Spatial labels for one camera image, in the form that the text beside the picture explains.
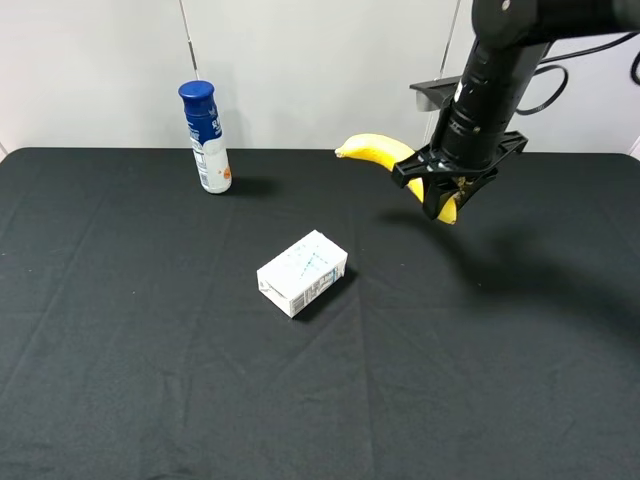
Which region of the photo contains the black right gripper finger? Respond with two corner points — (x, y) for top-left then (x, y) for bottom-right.
(422, 176), (458, 220)
(453, 172), (493, 211)

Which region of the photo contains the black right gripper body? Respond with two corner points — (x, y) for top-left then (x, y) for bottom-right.
(391, 110), (528, 187)

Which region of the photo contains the yellow banana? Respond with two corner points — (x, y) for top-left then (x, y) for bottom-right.
(334, 134), (458, 225)

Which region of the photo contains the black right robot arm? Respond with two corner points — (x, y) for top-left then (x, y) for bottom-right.
(392, 0), (639, 219)

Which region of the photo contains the white milk carton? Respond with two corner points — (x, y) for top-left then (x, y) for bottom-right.
(256, 230), (348, 318)

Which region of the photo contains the blue capped white bottle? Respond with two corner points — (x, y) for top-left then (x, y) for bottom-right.
(178, 80), (232, 194)

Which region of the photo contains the black tablecloth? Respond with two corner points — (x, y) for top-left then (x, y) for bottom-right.
(1, 148), (639, 479)

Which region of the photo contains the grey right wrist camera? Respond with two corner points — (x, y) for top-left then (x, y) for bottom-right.
(409, 76), (460, 112)

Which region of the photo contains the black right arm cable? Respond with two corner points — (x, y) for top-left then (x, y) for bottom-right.
(514, 29), (640, 114)

